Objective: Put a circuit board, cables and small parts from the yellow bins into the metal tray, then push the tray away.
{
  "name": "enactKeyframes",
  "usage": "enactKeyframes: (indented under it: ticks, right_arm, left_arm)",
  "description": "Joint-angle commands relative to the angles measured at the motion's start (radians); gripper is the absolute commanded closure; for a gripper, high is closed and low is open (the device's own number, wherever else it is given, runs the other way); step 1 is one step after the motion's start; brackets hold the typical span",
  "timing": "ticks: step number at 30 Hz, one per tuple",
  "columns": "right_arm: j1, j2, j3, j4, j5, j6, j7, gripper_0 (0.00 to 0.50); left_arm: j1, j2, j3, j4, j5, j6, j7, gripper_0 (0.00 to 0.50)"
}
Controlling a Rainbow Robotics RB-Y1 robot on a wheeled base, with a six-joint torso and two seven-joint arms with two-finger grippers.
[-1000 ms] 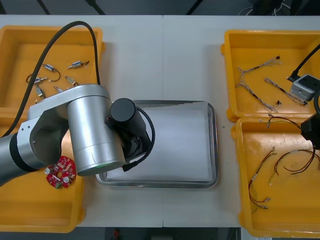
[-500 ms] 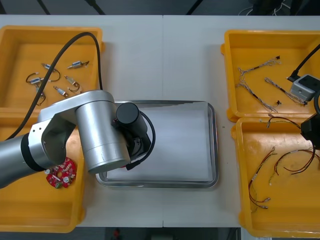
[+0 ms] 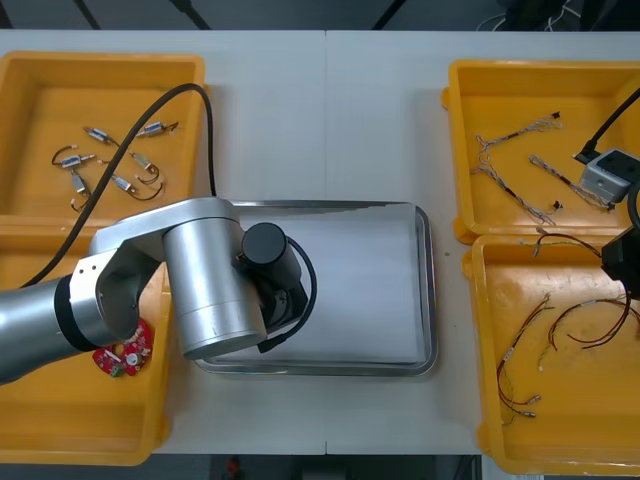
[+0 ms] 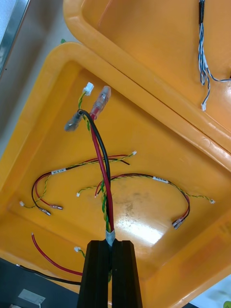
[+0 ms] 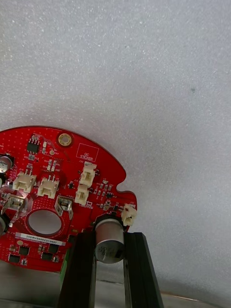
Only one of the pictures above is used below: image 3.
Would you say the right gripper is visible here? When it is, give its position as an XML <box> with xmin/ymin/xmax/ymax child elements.
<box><xmin>601</xmin><ymin>229</ymin><xmax>640</xmax><ymax>302</ymax></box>

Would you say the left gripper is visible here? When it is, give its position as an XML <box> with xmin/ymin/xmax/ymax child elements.
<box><xmin>255</xmin><ymin>277</ymin><xmax>310</xmax><ymax>330</ymax></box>

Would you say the metal solenoid blue label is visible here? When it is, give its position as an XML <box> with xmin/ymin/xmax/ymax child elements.
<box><xmin>51</xmin><ymin>144</ymin><xmax>99</xmax><ymax>171</ymax></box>
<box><xmin>107</xmin><ymin>171</ymin><xmax>166</xmax><ymax>202</ymax></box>
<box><xmin>133</xmin><ymin>119</ymin><xmax>180</xmax><ymax>140</ymax></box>
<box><xmin>82</xmin><ymin>124</ymin><xmax>124</xmax><ymax>166</ymax></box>

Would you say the steel tray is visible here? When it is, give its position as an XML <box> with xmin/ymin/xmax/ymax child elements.
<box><xmin>193</xmin><ymin>199</ymin><xmax>440</xmax><ymax>379</ymax></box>

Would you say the round red circuit board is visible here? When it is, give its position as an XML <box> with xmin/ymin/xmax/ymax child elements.
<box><xmin>92</xmin><ymin>317</ymin><xmax>154</xmax><ymax>379</ymax></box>

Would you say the yellow-orange plastic bin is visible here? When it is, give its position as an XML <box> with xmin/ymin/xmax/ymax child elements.
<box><xmin>440</xmin><ymin>58</ymin><xmax>640</xmax><ymax>246</ymax></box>
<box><xmin>0</xmin><ymin>49</ymin><xmax>210</xmax><ymax>237</ymax></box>
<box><xmin>0</xmin><ymin>224</ymin><xmax>190</xmax><ymax>467</ymax></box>
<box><xmin>460</xmin><ymin>233</ymin><xmax>640</xmax><ymax>476</ymax></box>

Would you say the black frame leg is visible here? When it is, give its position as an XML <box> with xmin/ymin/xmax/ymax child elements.
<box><xmin>168</xmin><ymin>0</ymin><xmax>212</xmax><ymax>30</ymax></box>
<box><xmin>74</xmin><ymin>0</ymin><xmax>103</xmax><ymax>30</ymax></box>
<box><xmin>372</xmin><ymin>0</ymin><xmax>409</xmax><ymax>30</ymax></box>

